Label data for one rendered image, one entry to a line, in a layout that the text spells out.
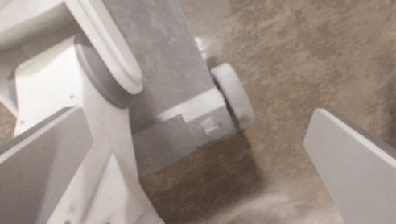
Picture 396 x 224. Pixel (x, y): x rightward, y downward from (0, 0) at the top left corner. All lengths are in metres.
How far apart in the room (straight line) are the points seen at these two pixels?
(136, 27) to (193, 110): 0.23
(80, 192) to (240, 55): 0.59
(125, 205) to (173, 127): 0.34
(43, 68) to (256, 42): 0.57
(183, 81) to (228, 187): 0.59
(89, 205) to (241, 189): 0.81
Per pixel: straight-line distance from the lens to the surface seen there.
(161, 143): 0.54
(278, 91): 0.78
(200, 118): 0.48
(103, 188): 0.23
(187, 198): 0.95
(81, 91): 0.30
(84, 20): 0.33
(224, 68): 0.54
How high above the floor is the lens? 0.65
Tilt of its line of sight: 66 degrees down
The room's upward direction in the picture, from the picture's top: 163 degrees clockwise
